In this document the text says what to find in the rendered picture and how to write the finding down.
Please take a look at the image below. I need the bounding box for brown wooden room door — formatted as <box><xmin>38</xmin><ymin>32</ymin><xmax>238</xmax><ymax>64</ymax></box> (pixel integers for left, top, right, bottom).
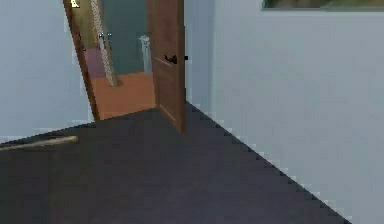
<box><xmin>145</xmin><ymin>0</ymin><xmax>188</xmax><ymax>134</ymax></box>

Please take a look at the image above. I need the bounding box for black door handle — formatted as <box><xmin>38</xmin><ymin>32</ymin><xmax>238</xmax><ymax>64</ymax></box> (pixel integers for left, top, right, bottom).
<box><xmin>163</xmin><ymin>54</ymin><xmax>179</xmax><ymax>65</ymax></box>

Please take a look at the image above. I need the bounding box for pale patterned post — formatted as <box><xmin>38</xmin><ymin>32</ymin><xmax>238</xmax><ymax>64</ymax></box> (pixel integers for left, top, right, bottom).
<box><xmin>89</xmin><ymin>0</ymin><xmax>118</xmax><ymax>88</ymax></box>

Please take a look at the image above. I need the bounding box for framed green wall picture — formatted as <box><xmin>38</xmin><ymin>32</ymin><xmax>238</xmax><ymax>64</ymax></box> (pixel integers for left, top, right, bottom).
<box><xmin>261</xmin><ymin>0</ymin><xmax>384</xmax><ymax>12</ymax></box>

